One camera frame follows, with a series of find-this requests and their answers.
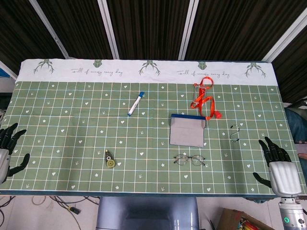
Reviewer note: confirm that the bystander blue jeans leg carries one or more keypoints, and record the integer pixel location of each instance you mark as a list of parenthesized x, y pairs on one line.
[(298, 124)]

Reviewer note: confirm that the black-framed eyeglasses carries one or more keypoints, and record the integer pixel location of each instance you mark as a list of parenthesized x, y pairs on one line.
[(191, 157)]

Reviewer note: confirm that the small black floor adapter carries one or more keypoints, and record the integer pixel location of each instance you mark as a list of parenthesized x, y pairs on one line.
[(74, 210)]

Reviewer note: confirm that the green checked tablecloth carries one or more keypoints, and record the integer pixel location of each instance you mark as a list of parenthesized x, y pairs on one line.
[(72, 143)]

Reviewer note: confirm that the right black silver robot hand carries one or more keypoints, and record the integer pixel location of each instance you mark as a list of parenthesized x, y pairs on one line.
[(284, 177)]

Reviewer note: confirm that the brown cardboard box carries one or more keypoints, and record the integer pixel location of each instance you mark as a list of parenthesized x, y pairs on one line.
[(227, 220)]

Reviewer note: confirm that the metal S hook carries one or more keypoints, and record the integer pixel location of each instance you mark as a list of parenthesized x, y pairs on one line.
[(239, 132)]

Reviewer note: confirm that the grey blue glasses pouch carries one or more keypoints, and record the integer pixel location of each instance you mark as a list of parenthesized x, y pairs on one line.
[(185, 134)]

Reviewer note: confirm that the white aluminium partition post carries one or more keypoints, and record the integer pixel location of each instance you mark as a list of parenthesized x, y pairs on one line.
[(285, 38), (188, 28), (109, 28), (48, 28)]

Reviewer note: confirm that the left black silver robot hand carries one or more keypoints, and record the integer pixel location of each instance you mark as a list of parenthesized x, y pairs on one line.
[(3, 158)]

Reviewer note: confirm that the grey-blue robot torso base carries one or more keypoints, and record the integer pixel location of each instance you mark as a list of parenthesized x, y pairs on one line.
[(147, 213)]

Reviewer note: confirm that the white marker with blue cap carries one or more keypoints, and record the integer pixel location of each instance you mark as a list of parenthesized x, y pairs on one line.
[(134, 105)]

